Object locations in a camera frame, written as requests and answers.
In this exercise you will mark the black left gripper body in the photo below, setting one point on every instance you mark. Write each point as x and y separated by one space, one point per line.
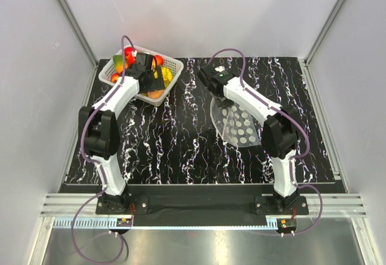
154 84

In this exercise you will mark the clear dotted zip top bag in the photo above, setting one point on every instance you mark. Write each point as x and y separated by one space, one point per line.
234 125

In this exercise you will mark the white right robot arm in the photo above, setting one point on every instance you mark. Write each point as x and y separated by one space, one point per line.
278 133

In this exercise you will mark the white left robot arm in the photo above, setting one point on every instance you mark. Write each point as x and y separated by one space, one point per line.
99 132

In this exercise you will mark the peach fruit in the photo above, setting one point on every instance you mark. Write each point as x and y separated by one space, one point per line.
155 94

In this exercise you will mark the yellow banana bunch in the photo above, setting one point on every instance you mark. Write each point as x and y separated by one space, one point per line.
167 75

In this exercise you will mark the white plastic fruit basket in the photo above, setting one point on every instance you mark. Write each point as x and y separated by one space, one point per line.
174 65

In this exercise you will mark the small red apple front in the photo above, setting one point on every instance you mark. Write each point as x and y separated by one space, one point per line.
114 78

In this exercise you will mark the green orange mango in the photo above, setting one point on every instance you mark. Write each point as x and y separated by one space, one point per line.
119 63

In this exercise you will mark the red apple back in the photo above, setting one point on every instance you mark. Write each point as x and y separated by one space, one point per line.
129 51

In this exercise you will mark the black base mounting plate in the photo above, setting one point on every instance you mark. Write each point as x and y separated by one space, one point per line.
204 205

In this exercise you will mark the right connector board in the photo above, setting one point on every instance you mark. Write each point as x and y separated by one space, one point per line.
288 223

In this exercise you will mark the connector board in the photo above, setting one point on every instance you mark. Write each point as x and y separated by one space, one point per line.
124 222
288 223

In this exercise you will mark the left connector board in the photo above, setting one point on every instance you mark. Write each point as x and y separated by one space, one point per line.
124 222

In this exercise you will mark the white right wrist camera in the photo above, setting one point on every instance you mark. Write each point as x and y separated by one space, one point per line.
220 69

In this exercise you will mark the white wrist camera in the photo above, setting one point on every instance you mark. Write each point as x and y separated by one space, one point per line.
143 58
220 69

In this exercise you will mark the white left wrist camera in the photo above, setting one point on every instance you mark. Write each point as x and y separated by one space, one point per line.
143 58

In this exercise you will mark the left aluminium frame post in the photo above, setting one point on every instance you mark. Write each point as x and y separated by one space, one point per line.
75 27

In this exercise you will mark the aluminium frame post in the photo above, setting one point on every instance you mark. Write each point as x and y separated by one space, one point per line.
324 30
75 27

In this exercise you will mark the aluminium front rail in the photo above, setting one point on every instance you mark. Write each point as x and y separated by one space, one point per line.
82 211

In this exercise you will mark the right aluminium frame post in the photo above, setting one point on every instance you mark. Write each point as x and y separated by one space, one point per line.
324 30

